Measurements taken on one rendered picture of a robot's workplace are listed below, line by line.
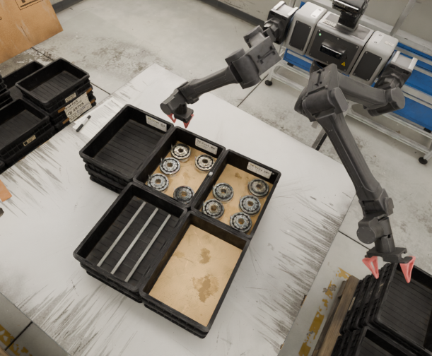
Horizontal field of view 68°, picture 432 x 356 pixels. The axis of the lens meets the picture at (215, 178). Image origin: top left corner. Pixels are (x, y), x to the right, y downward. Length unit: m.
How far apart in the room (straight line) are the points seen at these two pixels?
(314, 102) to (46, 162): 1.45
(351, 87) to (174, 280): 0.97
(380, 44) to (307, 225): 0.90
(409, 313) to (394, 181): 1.42
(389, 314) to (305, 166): 0.90
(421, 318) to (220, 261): 1.16
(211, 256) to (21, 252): 0.86
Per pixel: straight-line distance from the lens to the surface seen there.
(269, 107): 3.27
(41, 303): 1.61
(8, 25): 3.93
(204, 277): 1.39
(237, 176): 1.64
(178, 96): 1.33
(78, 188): 1.80
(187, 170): 1.63
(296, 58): 3.28
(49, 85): 2.71
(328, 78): 0.97
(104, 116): 2.08
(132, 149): 1.72
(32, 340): 2.34
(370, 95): 1.18
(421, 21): 3.82
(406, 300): 2.10
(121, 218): 1.51
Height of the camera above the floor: 2.16
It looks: 56 degrees down
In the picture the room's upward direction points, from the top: 10 degrees clockwise
